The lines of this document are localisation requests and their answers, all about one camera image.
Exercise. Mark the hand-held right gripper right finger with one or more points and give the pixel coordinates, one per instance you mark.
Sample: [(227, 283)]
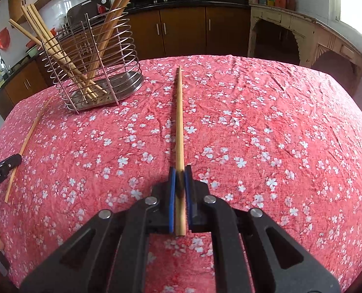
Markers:
[(189, 213)]

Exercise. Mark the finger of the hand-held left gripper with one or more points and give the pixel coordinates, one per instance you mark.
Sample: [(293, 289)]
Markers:
[(6, 168)]

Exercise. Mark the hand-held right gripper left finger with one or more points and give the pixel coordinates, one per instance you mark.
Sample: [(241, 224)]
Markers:
[(172, 201)]

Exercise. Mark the brown lower cabinets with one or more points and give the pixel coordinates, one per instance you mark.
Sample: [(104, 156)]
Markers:
[(22, 88), (184, 30)]

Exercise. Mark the red floral tablecloth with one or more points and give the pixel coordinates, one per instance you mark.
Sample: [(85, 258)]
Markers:
[(260, 143)]

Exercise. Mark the green enamel bowl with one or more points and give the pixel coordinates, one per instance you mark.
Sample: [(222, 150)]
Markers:
[(33, 51)]

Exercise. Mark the red plastic bag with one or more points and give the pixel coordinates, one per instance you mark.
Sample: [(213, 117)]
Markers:
[(3, 38)]

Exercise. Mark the cream wooden side table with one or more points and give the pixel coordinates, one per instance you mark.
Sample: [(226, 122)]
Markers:
[(309, 33)]

